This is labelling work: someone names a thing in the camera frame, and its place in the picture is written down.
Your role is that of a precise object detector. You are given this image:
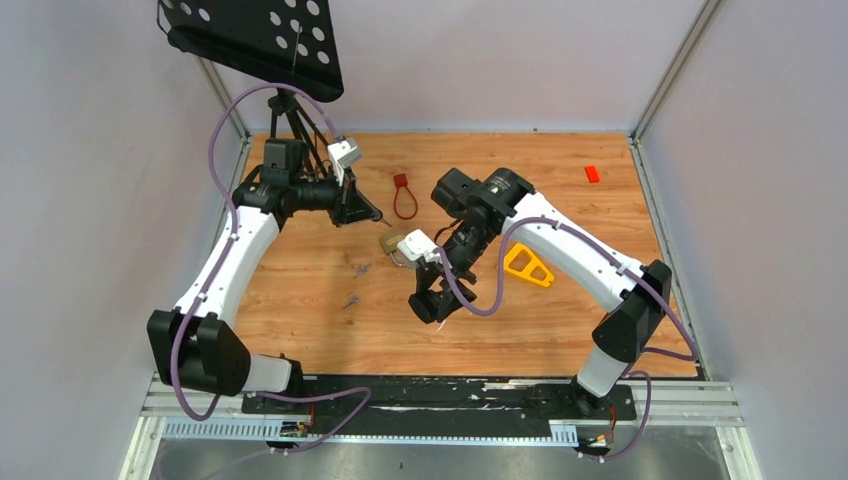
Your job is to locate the red cable lock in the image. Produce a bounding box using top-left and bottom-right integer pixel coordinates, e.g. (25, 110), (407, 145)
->
(392, 173), (419, 220)

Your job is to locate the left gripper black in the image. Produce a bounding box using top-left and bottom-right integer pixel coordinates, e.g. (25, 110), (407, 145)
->
(291, 163), (380, 228)

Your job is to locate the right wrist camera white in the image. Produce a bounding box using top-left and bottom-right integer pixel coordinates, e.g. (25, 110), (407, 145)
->
(396, 229), (441, 269)

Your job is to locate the black padlock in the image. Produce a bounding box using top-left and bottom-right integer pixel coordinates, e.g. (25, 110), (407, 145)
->
(408, 290), (444, 324)

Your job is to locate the slotted cable duct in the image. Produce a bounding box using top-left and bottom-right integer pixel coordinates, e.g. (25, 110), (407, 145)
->
(162, 418), (580, 446)

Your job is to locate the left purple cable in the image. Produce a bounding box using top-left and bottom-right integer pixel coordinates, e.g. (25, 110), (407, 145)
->
(153, 82), (372, 465)

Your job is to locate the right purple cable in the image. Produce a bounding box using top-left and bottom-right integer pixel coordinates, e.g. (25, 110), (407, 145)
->
(433, 216), (698, 463)

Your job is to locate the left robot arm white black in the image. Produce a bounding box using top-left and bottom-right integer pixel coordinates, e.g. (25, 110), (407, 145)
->
(147, 137), (383, 413)

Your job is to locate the brass padlock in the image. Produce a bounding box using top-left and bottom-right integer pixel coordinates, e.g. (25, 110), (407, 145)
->
(378, 230), (406, 268)

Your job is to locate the black music stand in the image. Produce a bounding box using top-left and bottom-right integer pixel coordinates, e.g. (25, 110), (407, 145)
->
(157, 1), (345, 214)

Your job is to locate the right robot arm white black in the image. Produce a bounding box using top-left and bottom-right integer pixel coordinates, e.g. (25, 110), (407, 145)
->
(397, 167), (672, 418)

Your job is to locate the yellow triangular plastic piece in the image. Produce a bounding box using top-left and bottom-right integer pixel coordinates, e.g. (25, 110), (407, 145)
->
(503, 243), (555, 288)

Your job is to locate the small red block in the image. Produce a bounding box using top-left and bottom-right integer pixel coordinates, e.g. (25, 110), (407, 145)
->
(584, 165), (601, 184)

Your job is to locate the small silver key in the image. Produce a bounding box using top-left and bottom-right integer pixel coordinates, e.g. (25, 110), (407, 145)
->
(342, 295), (360, 309)
(354, 264), (371, 279)

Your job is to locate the purple cable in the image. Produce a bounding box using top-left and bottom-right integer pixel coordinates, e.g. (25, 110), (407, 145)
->
(433, 216), (698, 463)
(153, 82), (372, 465)

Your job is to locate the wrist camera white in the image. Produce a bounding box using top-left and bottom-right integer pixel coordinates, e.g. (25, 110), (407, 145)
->
(327, 137), (362, 186)
(396, 229), (441, 269)

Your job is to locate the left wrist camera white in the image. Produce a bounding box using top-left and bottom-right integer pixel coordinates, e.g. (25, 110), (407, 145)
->
(327, 137), (362, 186)

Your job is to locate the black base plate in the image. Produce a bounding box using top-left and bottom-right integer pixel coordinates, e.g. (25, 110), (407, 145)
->
(241, 374), (637, 438)

